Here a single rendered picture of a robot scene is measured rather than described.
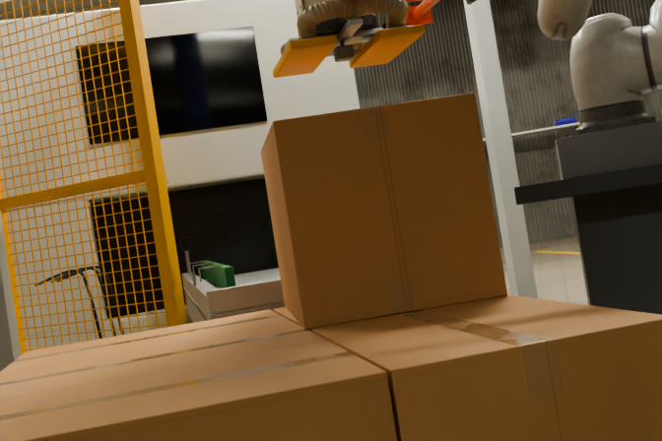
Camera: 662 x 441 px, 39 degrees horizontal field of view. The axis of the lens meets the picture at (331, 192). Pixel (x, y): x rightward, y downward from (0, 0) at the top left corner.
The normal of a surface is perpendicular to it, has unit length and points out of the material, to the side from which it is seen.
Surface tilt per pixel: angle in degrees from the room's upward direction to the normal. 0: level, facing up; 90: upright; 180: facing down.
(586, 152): 90
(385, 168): 90
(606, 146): 90
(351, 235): 90
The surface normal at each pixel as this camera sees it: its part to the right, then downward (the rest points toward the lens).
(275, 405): 0.18, -0.06
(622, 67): -0.32, 0.13
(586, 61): -0.77, 0.07
